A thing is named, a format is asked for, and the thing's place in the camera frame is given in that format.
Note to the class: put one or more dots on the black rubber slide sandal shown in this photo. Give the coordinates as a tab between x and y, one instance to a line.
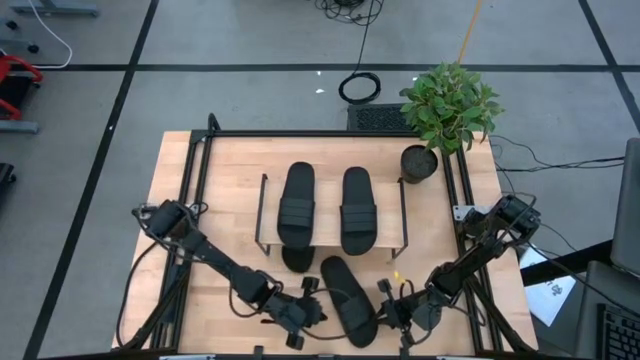
358	210
350	300
296	205
298	260

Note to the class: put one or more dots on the white metal bracket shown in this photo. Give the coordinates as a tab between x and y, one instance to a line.
467	212

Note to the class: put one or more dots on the black perforated floor mat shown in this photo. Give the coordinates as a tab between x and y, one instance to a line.
380	117

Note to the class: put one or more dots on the black aluminium table frame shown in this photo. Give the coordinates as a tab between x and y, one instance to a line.
197	170

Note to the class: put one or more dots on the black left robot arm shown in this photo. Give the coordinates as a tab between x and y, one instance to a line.
210	252

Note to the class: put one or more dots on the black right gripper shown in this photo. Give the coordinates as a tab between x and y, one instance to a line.
415	312

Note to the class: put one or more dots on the black keyboard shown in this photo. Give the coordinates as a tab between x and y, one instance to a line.
622	332

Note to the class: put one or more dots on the small yellow tag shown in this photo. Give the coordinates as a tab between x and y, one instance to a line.
399	276

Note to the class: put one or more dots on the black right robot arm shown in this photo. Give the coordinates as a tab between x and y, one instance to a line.
480	245

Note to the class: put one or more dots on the green potted plant black pot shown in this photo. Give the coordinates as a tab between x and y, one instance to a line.
450	105

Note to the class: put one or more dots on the wooden shelf black metal frame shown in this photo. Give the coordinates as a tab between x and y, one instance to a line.
327	220

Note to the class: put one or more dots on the red metal cart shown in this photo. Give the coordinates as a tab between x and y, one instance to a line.
15	87

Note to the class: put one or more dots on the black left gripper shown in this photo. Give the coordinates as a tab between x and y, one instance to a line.
292	312

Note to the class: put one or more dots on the grey monitor back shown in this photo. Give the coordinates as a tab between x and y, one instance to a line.
629	210

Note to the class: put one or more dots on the grey metal desk base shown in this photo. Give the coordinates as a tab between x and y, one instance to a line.
55	7

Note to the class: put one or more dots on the white paper sheet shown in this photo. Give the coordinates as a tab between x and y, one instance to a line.
547	292

